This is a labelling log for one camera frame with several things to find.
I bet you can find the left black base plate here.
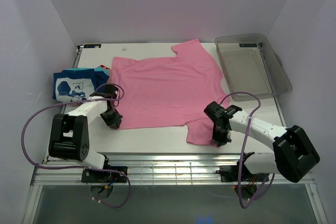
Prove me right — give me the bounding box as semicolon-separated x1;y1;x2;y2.
81;169;127;184

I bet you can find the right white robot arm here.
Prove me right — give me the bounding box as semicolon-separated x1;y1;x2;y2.
204;102;320;183

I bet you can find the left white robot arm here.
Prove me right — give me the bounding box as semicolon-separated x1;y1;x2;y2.
48;83;124;182

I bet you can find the folded blue printed t shirt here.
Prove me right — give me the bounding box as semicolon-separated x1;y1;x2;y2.
52;67;109;103

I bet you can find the aluminium rail frame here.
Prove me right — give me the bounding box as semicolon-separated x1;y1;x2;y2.
31;154;239;186

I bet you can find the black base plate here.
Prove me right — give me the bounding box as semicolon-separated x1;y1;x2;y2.
81;169;127;184
216;165;266;182

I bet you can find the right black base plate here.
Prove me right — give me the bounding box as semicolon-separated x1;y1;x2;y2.
216;165;266;182

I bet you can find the clear plastic bin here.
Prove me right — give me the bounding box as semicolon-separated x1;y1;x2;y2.
215;33;292;101

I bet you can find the pink t shirt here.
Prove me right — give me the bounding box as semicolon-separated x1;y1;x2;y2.
111;39;226;146

